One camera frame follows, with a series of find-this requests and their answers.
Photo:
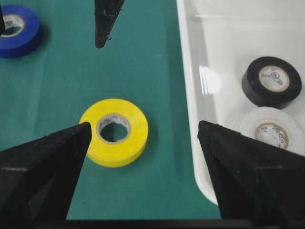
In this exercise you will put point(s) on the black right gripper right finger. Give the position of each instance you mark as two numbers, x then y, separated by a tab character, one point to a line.
253	180

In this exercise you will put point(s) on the black tape roll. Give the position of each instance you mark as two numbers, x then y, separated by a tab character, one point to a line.
271	81

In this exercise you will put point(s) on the blue tape roll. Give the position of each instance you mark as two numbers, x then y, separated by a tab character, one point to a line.
22	31

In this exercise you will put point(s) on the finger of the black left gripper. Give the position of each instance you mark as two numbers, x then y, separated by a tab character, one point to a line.
2	24
106	13

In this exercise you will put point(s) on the yellow tape roll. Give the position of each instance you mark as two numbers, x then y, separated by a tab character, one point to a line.
121	152

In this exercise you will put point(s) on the white plastic tray case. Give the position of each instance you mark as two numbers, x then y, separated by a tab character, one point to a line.
219	40

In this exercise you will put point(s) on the white tape roll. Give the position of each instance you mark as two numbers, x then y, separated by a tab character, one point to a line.
274	127

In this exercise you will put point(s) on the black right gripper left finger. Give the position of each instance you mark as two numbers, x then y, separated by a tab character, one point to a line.
38	178

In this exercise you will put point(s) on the green table cloth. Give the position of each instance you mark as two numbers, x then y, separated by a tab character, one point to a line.
49	90

